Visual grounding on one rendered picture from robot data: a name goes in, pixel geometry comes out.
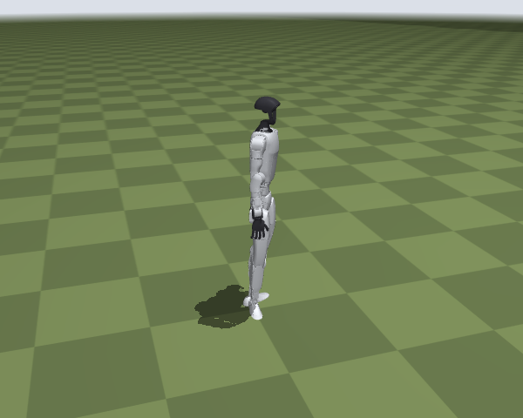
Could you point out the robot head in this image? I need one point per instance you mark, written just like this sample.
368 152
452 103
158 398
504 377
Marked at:
267 105

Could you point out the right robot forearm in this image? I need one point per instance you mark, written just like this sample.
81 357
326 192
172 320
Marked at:
256 194

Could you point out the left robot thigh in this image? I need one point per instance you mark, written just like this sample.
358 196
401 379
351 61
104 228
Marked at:
272 221

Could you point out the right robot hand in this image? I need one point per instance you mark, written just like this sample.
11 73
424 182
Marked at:
258 226

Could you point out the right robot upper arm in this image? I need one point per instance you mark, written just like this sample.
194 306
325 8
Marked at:
257 148

